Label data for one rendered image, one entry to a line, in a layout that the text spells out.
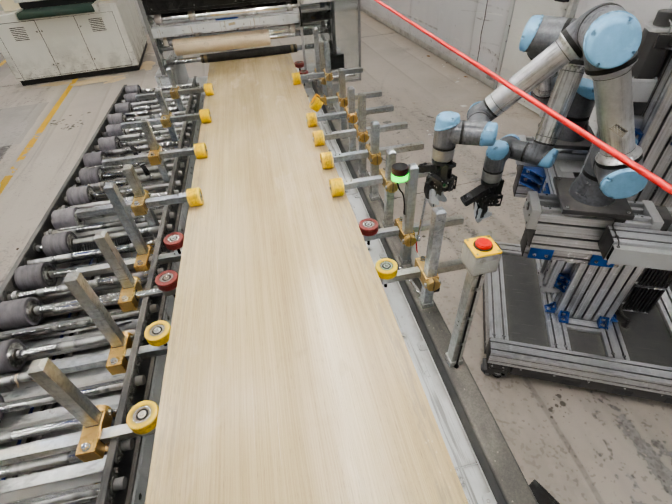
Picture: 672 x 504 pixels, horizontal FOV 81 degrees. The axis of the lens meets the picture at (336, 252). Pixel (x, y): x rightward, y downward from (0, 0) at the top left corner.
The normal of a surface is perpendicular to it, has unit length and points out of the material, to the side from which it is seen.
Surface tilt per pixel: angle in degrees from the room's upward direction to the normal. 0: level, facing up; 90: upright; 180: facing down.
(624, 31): 83
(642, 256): 90
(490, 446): 0
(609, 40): 83
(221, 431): 0
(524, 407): 0
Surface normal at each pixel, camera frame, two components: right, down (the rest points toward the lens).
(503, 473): -0.06, -0.74
